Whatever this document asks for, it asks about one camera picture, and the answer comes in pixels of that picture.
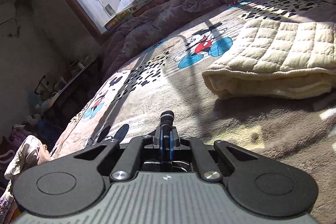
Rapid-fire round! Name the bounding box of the folded cream quilted blanket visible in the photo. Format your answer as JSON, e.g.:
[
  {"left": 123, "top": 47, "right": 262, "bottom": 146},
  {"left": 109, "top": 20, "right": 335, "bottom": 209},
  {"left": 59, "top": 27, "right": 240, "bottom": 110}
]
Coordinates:
[{"left": 202, "top": 19, "right": 335, "bottom": 100}]

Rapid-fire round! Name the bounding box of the stack of folded clothes left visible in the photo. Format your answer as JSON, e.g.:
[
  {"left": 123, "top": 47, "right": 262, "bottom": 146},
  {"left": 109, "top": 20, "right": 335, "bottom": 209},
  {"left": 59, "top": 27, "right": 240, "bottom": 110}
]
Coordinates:
[{"left": 1, "top": 124, "right": 52, "bottom": 223}]

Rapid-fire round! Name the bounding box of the purple crumpled comforter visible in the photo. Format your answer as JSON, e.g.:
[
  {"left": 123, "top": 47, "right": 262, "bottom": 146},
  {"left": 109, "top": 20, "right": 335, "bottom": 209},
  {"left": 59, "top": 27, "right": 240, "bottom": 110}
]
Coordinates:
[{"left": 102, "top": 0, "right": 237, "bottom": 80}]

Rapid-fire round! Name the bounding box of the navy white striped shirt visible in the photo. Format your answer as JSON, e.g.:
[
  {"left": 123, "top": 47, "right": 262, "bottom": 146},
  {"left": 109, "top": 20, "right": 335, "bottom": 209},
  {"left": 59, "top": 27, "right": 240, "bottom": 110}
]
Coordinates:
[{"left": 141, "top": 110, "right": 190, "bottom": 172}]

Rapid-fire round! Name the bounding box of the Mickey Mouse fleece blanket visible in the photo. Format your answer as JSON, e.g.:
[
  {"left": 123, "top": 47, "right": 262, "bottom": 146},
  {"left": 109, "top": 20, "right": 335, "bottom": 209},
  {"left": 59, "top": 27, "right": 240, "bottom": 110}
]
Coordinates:
[{"left": 52, "top": 0, "right": 335, "bottom": 223}]

